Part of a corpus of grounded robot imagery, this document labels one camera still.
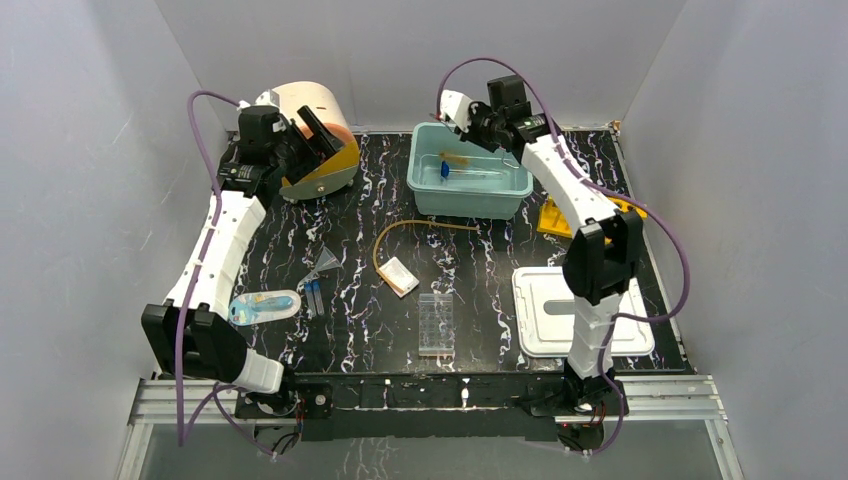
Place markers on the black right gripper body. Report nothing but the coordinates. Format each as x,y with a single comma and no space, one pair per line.
482,126

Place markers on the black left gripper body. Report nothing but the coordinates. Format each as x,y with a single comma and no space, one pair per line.
299,142

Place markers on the wooden test tube clamp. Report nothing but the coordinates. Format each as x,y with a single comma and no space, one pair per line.
455,158

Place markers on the graduated cylinder blue base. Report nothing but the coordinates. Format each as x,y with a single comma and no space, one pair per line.
463,173

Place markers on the yellow test tube rack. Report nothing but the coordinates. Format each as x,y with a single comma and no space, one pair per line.
551,220

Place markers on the tan rubber tubing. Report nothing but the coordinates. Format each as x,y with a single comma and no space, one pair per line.
378,241

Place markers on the small clear plastic bag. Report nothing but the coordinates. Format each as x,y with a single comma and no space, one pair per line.
402,280

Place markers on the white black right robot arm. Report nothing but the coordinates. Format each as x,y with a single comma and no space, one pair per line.
606,241

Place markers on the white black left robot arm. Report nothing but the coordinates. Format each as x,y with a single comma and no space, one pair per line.
190,332

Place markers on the teal plastic bin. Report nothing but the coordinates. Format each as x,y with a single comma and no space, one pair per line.
483,200

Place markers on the cream orange cylindrical centrifuge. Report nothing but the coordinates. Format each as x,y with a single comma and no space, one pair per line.
329,155

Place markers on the clear plastic funnel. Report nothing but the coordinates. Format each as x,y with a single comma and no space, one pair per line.
327,260

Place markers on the blue capped vial right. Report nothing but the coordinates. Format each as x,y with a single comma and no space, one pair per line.
319,307

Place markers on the blue capped vial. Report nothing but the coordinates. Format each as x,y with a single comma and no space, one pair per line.
309,295
319,307

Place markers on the blue capped vial left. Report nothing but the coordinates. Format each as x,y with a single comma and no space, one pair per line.
309,295

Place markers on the clear well plate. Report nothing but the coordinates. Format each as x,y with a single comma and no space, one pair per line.
436,325

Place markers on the white bin lid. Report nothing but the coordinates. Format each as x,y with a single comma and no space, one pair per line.
545,313

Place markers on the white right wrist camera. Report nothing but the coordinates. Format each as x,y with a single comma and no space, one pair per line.
454,107

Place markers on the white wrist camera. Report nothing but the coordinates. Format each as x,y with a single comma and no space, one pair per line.
454,107
266,98

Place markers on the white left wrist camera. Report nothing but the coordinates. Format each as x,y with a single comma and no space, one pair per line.
266,98

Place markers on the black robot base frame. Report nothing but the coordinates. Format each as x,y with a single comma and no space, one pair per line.
533,405

